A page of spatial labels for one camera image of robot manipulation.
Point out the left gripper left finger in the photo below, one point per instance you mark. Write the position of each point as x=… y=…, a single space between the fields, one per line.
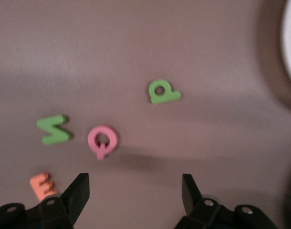
x=71 y=200

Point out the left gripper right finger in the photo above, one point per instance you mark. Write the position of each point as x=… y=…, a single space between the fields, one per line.
x=193 y=200

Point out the green zigzag foam letter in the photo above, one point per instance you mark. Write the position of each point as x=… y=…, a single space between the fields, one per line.
x=55 y=130

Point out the green foam letter P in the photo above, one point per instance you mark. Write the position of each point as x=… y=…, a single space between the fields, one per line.
x=164 y=97

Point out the orange foam letter E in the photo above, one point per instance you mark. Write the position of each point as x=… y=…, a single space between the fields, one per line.
x=37 y=188

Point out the pink foam letter Q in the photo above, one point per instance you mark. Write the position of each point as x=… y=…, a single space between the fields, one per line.
x=91 y=140

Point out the brown table mat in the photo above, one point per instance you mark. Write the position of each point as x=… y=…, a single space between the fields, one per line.
x=111 y=47

